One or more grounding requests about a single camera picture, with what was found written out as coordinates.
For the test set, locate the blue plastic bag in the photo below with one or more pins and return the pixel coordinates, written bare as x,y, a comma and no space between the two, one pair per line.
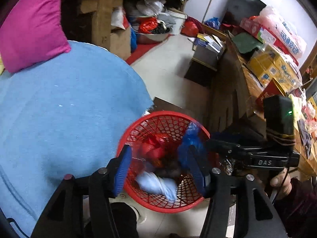
189,138

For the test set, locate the clear plastic bag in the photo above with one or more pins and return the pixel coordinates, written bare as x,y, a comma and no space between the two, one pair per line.
227,166

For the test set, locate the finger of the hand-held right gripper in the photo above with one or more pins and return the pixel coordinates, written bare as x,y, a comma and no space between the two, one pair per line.
230,145

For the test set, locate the cardboard box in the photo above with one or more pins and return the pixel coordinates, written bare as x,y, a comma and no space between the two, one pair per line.
120,44

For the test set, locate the red plastic basket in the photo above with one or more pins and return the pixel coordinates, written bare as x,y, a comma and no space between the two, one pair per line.
163,207

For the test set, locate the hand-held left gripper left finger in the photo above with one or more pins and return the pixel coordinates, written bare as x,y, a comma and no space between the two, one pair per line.
122,171

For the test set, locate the blue white carton box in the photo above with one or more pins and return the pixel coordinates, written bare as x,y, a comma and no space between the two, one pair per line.
153,182

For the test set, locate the metal basin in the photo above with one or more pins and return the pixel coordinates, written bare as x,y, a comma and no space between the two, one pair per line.
151,37

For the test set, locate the magenta pillow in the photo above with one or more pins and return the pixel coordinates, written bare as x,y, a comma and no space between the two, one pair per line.
32,24

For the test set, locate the pink printed plastic bag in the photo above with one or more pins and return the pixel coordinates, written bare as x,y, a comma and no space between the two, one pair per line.
284,32

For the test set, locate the red floor mat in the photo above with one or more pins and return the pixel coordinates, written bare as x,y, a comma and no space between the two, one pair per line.
141,52

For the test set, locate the person's right hand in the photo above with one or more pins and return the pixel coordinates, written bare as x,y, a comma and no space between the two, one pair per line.
279,182

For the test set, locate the red plastic bag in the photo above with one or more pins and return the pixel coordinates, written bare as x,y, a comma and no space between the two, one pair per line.
153,148

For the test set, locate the black television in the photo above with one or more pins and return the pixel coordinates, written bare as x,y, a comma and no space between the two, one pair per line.
241,6

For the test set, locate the yellow carton box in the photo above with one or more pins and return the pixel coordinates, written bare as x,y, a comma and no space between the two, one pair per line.
272,67

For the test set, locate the white bucket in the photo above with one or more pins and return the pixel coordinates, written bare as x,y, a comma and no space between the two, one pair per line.
178,22

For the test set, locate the person's right forearm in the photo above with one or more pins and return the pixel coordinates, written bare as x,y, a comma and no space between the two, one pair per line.
299,208

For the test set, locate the wooden table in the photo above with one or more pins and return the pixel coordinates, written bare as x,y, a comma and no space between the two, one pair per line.
101,10

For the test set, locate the stack of boxes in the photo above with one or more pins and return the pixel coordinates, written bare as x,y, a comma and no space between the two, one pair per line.
205,54

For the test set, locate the wooden sideboard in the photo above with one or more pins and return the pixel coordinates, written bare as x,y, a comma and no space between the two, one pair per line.
230,91

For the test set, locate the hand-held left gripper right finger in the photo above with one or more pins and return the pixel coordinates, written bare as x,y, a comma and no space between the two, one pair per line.
197,171

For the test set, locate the red gift box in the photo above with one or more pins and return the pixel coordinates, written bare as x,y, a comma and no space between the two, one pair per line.
268,93

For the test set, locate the blue blanket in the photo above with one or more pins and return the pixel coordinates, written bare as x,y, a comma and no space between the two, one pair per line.
62,116

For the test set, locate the grey plastic bag wad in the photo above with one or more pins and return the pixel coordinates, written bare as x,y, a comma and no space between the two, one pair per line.
171,172

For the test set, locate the dark green folder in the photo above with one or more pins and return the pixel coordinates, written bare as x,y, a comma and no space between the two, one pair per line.
246,43

